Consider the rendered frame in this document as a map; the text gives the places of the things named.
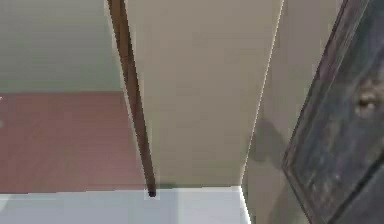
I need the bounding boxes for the brass round door knob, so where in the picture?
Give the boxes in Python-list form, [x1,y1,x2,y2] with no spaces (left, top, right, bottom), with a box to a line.
[355,89,381,118]

